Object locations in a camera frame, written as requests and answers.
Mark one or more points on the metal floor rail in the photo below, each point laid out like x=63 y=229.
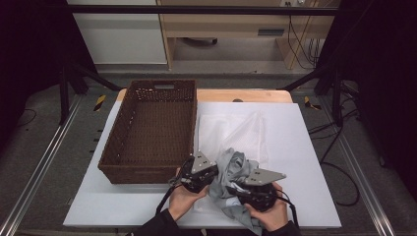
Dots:
x=360 y=177
x=36 y=173

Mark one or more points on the dark curtain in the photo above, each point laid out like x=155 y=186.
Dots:
x=29 y=49
x=383 y=65

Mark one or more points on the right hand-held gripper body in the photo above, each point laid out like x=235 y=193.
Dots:
x=259 y=193

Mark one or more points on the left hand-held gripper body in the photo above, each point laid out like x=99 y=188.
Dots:
x=200 y=173

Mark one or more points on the wooden table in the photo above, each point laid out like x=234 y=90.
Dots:
x=246 y=95

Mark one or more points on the black metal stand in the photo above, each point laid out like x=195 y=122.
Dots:
x=337 y=98
x=64 y=98

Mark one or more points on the brown woven basket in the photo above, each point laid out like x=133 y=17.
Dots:
x=154 y=131

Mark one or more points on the black metal crossbar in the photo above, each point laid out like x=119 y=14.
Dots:
x=196 y=10

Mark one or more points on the white cloth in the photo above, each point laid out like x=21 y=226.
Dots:
x=226 y=131

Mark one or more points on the person's left hand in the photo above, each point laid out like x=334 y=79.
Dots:
x=183 y=200

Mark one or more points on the person's right hand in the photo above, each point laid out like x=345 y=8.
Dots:
x=275 y=218

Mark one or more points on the yellow black tape marker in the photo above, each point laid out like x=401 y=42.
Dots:
x=308 y=102
x=100 y=102

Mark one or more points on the white cabinet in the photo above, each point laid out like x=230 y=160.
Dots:
x=121 y=39

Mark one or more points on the light grey garment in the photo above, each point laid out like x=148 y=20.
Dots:
x=229 y=167

